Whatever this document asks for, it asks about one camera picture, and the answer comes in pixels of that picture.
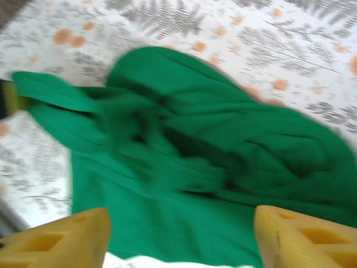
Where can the floral tablecloth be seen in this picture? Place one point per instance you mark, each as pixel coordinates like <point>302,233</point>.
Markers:
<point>279,42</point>

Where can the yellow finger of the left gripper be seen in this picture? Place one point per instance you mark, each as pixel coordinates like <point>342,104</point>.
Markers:
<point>12,97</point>

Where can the green t-shirt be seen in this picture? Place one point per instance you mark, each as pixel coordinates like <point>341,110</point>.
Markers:
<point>195,139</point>

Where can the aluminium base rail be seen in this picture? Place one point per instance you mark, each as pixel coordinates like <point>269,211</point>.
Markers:
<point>11,216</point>

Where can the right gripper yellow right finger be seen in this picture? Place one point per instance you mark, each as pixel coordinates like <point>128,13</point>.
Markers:
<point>301,243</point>

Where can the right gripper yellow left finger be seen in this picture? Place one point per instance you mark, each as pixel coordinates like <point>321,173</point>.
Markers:
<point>61,240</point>

